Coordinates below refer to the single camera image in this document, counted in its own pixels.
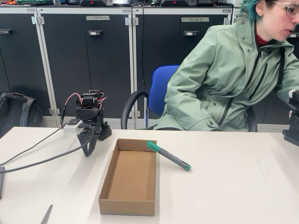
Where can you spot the dark grey flat device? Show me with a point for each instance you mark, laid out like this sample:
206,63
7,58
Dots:
2,182

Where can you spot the person left forearm green sleeve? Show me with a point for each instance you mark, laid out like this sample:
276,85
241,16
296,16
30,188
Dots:
287,79

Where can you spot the dark red turtleneck collar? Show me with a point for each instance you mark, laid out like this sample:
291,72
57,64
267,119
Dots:
261,40

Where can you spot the open cardboard box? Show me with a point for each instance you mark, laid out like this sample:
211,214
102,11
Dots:
130,177

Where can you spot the person right forearm green sleeve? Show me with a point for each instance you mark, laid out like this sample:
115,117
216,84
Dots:
187,109

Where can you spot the grey tape label Team 4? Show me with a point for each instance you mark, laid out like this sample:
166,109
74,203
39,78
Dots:
98,17

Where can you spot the small grey screen device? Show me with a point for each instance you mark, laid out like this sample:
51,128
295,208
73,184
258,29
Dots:
121,2

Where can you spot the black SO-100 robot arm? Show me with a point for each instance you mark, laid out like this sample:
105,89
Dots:
90,102

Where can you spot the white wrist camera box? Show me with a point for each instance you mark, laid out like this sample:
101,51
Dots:
72,127

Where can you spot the clear frame glasses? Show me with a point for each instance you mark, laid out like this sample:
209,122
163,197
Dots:
290,11

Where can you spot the green permanent marker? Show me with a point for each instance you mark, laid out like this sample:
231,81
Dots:
170,157

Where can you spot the grey slanted bar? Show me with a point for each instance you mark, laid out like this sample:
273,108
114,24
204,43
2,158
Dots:
46,215

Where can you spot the person head with teal hair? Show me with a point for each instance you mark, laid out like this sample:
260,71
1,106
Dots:
275,21

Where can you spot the black backpack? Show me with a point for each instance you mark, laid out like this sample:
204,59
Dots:
21,114

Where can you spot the person torso in green jacket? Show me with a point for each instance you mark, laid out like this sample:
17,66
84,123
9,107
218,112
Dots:
222,70

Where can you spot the grey tape label Team 3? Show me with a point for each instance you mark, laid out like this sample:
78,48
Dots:
195,19

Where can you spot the black case with red triangle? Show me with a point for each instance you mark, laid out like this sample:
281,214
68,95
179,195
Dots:
95,2
177,2

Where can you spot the blue chair with black armrests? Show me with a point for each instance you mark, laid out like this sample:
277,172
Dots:
161,88

